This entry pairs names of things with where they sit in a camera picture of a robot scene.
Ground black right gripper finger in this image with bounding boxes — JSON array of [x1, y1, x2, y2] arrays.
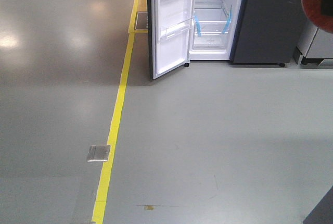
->
[[321, 0, 333, 16]]

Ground stainless steel cabinet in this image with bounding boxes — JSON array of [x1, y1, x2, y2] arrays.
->
[[293, 20, 332, 68]]

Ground fridge door white inside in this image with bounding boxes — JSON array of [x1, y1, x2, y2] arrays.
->
[[147, 0, 194, 80]]

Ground silver floor socket plate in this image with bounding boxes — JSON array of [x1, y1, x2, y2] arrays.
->
[[86, 145, 111, 163]]

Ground dark grey refrigerator body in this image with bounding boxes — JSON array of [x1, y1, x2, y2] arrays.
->
[[188, 0, 306, 66]]

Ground black floor sign sticker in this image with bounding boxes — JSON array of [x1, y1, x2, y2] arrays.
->
[[134, 11, 148, 30]]

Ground middle clear door bin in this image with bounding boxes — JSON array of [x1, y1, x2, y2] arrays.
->
[[160, 17, 194, 41]]

